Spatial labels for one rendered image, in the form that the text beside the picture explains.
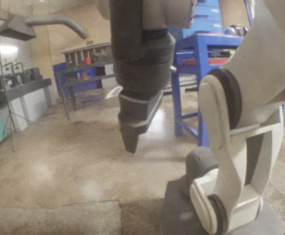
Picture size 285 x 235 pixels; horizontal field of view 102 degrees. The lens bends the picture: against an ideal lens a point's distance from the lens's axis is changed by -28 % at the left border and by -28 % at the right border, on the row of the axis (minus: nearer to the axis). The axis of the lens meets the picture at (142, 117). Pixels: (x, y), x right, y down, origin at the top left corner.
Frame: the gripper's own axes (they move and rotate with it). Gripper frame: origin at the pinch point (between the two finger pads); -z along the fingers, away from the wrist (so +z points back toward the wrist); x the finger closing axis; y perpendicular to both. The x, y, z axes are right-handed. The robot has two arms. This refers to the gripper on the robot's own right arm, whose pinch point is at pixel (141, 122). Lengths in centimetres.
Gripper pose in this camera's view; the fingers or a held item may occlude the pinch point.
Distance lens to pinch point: 33.1
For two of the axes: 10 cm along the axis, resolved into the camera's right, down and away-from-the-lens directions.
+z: 0.2, -7.0, -7.2
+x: -3.8, 6.6, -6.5
